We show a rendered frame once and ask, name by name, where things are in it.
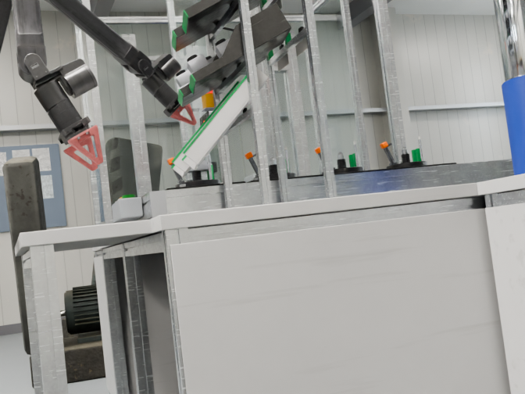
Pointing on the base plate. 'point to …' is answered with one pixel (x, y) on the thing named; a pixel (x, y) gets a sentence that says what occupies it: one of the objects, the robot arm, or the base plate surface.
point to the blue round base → (516, 120)
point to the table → (83, 236)
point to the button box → (127, 209)
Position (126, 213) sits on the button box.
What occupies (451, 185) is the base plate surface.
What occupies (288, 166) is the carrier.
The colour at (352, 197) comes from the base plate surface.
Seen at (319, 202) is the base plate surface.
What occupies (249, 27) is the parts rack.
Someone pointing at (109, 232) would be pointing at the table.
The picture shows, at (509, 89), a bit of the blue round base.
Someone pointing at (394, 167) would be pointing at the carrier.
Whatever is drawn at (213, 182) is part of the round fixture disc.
